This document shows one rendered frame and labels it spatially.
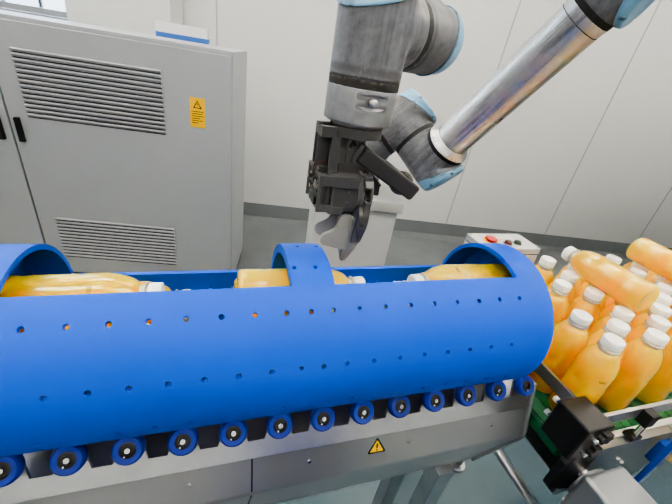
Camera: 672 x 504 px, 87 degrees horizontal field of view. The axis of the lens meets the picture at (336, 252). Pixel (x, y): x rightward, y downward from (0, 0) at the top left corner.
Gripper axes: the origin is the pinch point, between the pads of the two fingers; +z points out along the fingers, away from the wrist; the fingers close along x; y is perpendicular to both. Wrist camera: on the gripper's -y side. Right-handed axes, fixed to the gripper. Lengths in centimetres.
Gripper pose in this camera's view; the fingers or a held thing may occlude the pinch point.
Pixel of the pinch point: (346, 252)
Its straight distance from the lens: 57.4
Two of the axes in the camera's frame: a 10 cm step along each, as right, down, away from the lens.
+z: -1.5, 8.6, 4.9
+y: -9.5, 0.1, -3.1
